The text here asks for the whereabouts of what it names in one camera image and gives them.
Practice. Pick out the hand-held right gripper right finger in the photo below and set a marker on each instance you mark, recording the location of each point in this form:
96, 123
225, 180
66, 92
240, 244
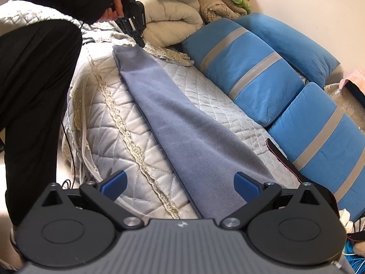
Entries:
246, 187

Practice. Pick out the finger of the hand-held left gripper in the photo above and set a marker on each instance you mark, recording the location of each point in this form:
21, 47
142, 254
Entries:
140, 40

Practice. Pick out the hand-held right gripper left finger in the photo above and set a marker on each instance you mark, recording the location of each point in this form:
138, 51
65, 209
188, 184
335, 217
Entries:
114, 184

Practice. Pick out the blue-grey pants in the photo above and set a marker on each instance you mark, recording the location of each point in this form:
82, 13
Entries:
185, 120

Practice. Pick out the person's left hand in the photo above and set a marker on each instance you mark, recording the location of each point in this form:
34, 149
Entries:
112, 10

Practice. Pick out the beige comforter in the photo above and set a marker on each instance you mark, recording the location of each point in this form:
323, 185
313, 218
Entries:
171, 20

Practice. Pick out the grey lace-trimmed cloth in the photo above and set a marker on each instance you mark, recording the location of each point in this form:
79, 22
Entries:
174, 58

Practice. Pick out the beige knitted blanket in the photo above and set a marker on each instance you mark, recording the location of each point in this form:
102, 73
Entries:
219, 8

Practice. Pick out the blue pillow with grey stripes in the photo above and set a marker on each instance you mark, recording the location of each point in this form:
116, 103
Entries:
242, 71
313, 125

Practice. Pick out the person's black clothed body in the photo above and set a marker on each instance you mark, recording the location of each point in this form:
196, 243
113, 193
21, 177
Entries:
37, 105

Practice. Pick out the beige satin cover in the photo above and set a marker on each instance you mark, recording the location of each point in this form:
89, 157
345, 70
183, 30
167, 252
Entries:
342, 102

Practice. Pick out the plain blue pillow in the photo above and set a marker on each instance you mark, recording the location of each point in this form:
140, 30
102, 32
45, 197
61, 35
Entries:
299, 45

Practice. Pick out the pink cloth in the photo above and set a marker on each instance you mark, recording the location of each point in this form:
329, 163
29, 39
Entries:
353, 77

